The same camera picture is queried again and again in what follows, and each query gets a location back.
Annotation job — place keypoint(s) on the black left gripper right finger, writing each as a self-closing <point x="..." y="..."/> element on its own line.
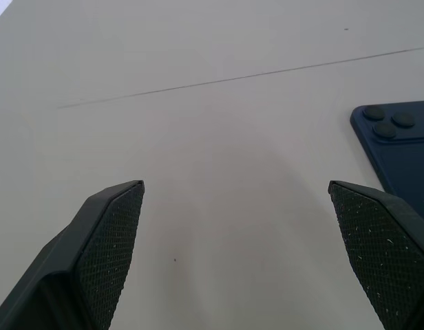
<point x="380" y="247"/>

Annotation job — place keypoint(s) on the dark blue smartphone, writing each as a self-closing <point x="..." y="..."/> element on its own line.
<point x="406" y="158"/>

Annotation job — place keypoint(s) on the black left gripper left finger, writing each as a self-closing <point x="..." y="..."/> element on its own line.
<point x="95" y="254"/>

